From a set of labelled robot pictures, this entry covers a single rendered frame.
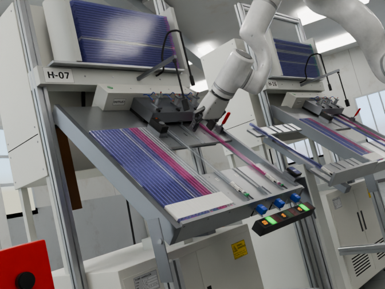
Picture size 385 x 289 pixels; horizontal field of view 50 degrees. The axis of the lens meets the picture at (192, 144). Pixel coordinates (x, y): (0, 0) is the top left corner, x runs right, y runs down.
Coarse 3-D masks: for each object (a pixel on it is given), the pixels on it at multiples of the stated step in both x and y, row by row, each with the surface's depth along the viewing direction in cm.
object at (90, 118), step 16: (80, 112) 156; (96, 112) 160; (112, 112) 165; (128, 112) 170; (96, 128) 149; (112, 128) 153; (176, 128) 173; (176, 144) 160; (192, 144) 165; (208, 144) 180
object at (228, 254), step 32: (128, 256) 167; (192, 256) 156; (224, 256) 167; (64, 288) 158; (96, 288) 142; (128, 288) 133; (160, 288) 142; (192, 288) 152; (224, 288) 163; (256, 288) 176
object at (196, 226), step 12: (276, 192) 148; (288, 192) 153; (240, 204) 132; (252, 204) 137; (264, 204) 144; (204, 216) 120; (216, 216) 124; (228, 216) 130; (240, 216) 136; (192, 228) 118; (204, 228) 123; (216, 228) 129; (180, 240) 117
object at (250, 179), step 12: (240, 168) 161; (252, 168) 164; (264, 168) 168; (216, 180) 146; (240, 180) 152; (252, 180) 155; (264, 180) 159; (228, 192) 141; (240, 192) 142; (252, 192) 147; (264, 192) 149
